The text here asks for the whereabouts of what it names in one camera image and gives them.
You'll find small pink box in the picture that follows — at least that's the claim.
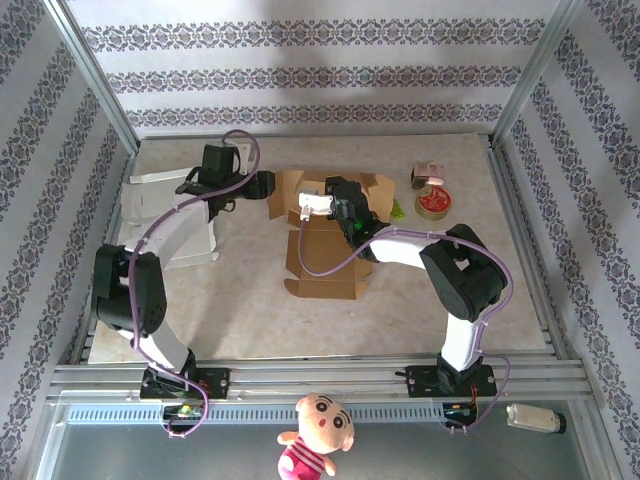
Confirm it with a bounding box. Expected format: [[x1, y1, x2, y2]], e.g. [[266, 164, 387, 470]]
[[410, 160, 447, 190]]

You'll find grey slotted cable duct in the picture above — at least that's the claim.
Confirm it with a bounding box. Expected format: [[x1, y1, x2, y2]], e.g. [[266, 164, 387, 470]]
[[66, 403, 451, 426]]

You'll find white camera with black lens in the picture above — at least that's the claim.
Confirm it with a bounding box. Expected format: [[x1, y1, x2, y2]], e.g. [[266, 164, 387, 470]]
[[505, 402, 566, 435]]

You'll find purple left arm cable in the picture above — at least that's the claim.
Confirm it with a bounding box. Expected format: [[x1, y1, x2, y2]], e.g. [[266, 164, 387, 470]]
[[127, 128, 262, 440]]

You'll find plush doll with striped shirt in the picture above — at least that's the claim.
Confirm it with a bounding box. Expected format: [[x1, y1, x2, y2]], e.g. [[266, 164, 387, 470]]
[[277, 392, 355, 479]]

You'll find brown cardboard box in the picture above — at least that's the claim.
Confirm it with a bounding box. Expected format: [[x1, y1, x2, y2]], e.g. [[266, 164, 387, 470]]
[[266, 169, 397, 301]]

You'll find aluminium side rail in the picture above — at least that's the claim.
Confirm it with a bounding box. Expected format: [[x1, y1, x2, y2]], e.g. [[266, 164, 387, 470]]
[[487, 144, 571, 361], [69, 149, 139, 366]]

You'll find round red tin can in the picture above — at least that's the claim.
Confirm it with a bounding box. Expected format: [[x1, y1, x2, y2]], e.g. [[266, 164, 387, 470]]
[[414, 186, 453, 220]]

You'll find aluminium frame post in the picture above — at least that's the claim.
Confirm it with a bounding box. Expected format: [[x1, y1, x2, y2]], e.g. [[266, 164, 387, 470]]
[[42, 0, 141, 156], [489, 0, 586, 149]]

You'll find white and teal cardboard box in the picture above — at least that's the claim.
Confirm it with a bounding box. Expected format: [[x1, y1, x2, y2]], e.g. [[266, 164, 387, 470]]
[[121, 167, 221, 271]]

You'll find aluminium front rail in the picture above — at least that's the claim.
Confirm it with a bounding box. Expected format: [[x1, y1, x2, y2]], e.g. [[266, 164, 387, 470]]
[[47, 355, 599, 401]]

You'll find aluminium back rail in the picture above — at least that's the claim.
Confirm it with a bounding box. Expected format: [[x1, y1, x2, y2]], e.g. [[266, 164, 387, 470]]
[[137, 130, 494, 142]]

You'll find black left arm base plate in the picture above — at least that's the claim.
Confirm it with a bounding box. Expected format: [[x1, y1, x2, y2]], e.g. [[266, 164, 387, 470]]
[[139, 367, 231, 401]]

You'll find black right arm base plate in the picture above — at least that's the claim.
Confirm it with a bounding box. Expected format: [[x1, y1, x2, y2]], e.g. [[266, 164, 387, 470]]
[[405, 364, 498, 399]]

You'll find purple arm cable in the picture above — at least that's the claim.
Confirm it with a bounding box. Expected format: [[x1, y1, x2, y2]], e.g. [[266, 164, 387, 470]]
[[298, 214, 515, 435], [127, 128, 262, 440]]

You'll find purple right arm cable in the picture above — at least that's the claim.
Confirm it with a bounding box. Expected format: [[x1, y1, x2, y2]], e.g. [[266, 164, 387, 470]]
[[298, 214, 515, 435]]

